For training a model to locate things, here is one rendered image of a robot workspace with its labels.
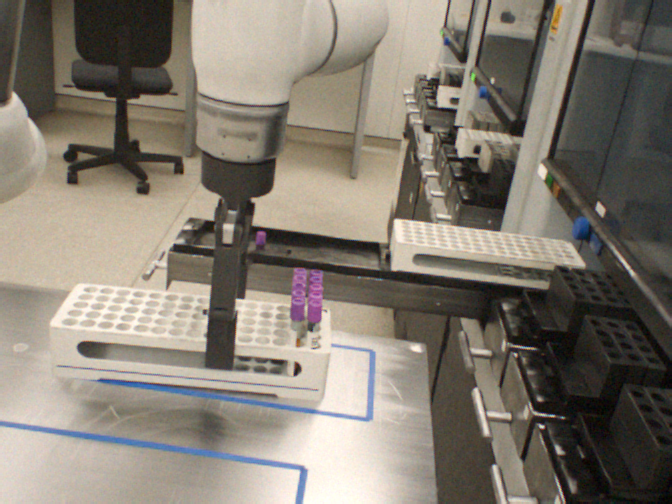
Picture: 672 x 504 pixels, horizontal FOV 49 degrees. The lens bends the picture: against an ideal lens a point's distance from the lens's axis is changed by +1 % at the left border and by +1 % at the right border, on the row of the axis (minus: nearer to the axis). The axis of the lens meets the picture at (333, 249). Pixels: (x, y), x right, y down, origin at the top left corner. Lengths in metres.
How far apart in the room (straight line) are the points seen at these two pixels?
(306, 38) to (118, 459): 0.43
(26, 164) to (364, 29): 0.73
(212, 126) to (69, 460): 0.34
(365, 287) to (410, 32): 3.58
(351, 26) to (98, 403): 0.47
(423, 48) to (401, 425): 3.96
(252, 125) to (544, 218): 0.71
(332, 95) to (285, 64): 4.00
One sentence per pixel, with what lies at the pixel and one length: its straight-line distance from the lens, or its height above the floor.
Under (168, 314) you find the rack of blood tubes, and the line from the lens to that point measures 0.84.
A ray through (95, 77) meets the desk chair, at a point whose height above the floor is 0.53.
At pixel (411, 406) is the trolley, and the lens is 0.83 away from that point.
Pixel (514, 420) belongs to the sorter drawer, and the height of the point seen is 0.76.
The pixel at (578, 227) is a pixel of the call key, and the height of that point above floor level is 0.98.
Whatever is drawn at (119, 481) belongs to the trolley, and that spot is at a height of 0.82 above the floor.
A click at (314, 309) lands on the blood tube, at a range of 0.76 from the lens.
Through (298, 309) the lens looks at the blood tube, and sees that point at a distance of 0.76.
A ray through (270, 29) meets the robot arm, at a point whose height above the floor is 1.21.
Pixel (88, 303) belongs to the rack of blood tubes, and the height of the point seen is 0.88.
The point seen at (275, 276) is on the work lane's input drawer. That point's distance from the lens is 1.14.
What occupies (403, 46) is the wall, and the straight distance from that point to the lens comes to 4.64.
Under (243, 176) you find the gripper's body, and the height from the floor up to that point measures 1.06.
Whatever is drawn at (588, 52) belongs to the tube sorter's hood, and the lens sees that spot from 1.16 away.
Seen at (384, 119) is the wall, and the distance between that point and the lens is 4.72.
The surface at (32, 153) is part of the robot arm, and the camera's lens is 1.35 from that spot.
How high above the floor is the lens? 1.30
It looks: 24 degrees down
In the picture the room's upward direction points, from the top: 8 degrees clockwise
